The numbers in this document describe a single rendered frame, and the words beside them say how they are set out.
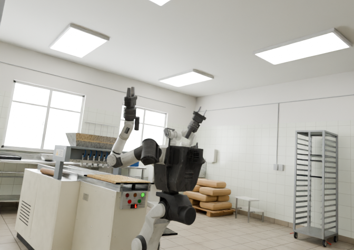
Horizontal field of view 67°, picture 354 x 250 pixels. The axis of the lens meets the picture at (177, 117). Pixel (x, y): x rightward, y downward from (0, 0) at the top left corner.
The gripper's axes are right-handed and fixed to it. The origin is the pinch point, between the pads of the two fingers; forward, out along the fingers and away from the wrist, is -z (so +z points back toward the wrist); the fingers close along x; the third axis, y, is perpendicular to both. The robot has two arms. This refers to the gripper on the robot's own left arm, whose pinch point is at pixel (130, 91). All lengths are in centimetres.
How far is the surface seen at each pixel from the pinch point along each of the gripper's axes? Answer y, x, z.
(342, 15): 155, 226, -85
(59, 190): -87, 30, 113
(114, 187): -23, 22, 88
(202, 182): -14, 403, 268
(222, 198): 36, 400, 293
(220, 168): 14, 488, 262
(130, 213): -7, 24, 110
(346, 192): 248, 338, 186
